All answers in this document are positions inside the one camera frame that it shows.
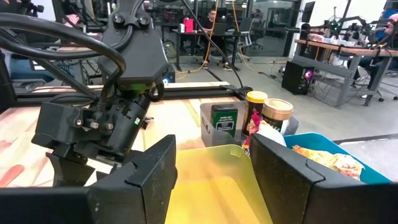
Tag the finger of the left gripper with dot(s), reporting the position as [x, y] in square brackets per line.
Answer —
[71, 171]
[105, 174]

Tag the wooden table grey legs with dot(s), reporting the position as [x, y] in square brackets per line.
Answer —
[342, 49]

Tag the black aluminium table frame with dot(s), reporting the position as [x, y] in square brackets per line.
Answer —
[202, 92]

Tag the blue plastic bin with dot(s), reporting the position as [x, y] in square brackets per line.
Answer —
[314, 138]

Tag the dark jar yellow lid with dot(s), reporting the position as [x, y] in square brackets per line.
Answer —
[255, 97]

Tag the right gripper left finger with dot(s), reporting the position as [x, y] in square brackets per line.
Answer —
[146, 193]

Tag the red white snack bag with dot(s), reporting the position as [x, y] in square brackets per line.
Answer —
[256, 123]

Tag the red box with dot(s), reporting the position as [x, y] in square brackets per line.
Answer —
[188, 25]

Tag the black computer blue light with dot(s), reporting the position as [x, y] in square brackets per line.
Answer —
[171, 74]

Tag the black monitor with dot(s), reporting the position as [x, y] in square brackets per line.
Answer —
[308, 12]

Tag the grey office chair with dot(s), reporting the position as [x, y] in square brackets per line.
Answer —
[245, 26]

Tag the green black pepper tin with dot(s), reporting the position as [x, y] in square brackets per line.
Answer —
[224, 121]

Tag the black office desk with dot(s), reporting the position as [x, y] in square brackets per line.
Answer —
[199, 33]

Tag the grey translucent plastic bin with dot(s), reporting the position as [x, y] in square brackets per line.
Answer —
[206, 133]

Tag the black framed glass partition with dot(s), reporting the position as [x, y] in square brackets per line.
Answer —
[295, 28]

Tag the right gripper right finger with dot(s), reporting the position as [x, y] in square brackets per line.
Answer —
[280, 186]

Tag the yellow translucent plastic bin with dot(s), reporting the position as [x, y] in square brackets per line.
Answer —
[211, 186]

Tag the yellow snack bag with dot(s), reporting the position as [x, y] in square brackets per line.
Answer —
[317, 157]

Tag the gold lid seasoning jar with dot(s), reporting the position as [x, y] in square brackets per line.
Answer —
[276, 107]

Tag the background robot arms green lights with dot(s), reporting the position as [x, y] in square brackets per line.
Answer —
[357, 23]

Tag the black computer tower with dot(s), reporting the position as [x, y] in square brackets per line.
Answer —
[293, 77]

